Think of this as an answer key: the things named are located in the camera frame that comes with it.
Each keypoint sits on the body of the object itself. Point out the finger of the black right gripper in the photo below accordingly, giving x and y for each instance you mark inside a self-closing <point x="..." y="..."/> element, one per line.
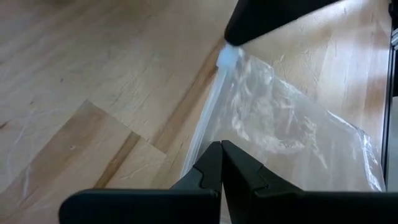
<point x="255" y="18"/>

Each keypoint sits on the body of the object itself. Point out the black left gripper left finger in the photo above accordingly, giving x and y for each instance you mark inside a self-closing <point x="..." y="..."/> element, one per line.
<point x="155" y="205"/>

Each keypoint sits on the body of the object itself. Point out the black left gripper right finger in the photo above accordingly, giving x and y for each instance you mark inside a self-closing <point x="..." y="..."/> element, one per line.
<point x="295" y="205"/>

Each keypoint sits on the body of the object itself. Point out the clear plastic bag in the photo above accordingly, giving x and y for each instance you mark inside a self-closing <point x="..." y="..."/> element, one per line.
<point x="280" y="124"/>

